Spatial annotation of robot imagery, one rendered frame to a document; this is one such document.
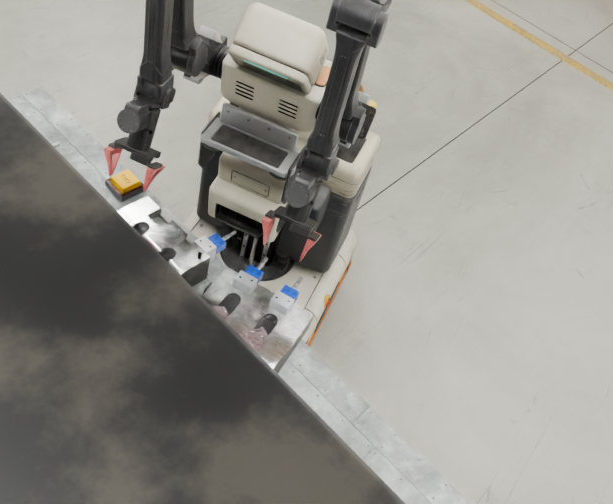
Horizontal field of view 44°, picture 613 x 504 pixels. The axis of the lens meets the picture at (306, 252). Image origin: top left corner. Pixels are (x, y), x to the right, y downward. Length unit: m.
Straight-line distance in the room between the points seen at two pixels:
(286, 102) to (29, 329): 1.58
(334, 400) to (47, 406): 1.48
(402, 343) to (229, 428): 2.63
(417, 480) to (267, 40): 1.09
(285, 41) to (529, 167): 2.41
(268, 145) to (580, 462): 1.73
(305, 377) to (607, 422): 1.64
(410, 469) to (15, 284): 1.46
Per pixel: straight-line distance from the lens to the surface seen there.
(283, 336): 1.85
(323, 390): 1.86
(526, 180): 3.97
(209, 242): 2.00
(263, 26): 1.87
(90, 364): 0.42
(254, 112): 2.04
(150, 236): 1.95
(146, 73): 1.82
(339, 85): 1.59
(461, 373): 3.03
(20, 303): 0.44
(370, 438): 1.82
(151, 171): 1.87
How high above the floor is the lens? 2.36
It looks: 48 degrees down
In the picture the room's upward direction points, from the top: 17 degrees clockwise
